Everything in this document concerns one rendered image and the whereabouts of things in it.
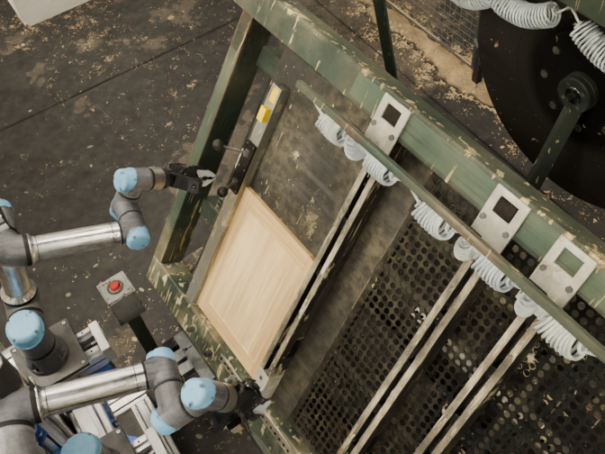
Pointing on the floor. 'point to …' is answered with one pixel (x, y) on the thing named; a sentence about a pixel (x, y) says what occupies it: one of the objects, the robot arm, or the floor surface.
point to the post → (142, 334)
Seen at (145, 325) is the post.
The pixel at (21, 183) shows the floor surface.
